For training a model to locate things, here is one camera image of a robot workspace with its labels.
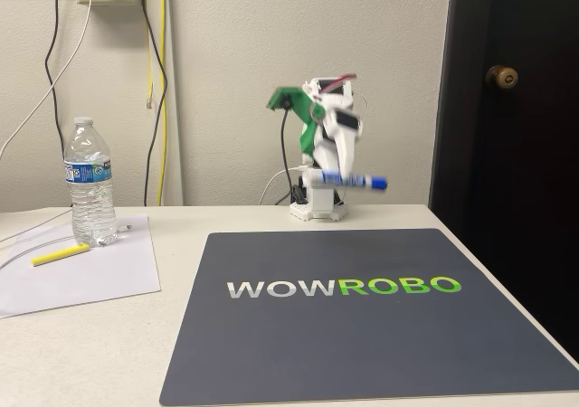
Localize clear plastic water bottle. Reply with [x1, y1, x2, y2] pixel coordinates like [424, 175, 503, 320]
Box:
[62, 116, 119, 248]

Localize green camera mount with board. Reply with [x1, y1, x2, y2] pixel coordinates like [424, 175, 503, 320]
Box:
[265, 86, 318, 165]

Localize grey WOWROBO mat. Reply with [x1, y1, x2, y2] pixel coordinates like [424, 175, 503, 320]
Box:
[158, 228, 579, 407]

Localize yellow flat stick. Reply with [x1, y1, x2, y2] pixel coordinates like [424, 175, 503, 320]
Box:
[29, 242, 90, 268]

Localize white cable at arm base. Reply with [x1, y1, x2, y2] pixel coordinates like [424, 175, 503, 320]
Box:
[259, 166, 313, 206]

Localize red black servo wire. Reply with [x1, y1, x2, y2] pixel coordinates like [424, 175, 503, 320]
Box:
[316, 72, 359, 97]

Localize white charger cable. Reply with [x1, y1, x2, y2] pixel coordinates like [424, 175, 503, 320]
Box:
[0, 0, 99, 160]

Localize white paper sheet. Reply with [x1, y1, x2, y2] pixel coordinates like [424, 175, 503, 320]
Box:
[0, 213, 163, 320]

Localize blue white marker pen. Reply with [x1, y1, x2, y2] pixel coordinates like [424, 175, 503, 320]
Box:
[315, 169, 389, 192]

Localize brass door knob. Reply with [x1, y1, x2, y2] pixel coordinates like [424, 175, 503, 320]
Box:
[484, 64, 520, 91]

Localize long yellow cable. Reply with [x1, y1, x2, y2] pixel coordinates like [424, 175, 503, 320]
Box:
[155, 0, 169, 207]

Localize black wall cable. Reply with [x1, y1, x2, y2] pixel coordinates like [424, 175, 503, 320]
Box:
[43, 0, 76, 207]
[141, 3, 169, 207]

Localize yellow cable with connector end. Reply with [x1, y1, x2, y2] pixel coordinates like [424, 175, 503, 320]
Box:
[143, 15, 157, 110]

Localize dark door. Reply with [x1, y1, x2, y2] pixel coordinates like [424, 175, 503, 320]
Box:
[428, 0, 579, 364]

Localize white cable with plug tip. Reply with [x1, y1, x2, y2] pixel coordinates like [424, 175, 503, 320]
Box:
[0, 208, 136, 270]

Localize black camera cable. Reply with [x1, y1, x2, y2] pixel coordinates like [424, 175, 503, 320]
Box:
[279, 105, 294, 205]

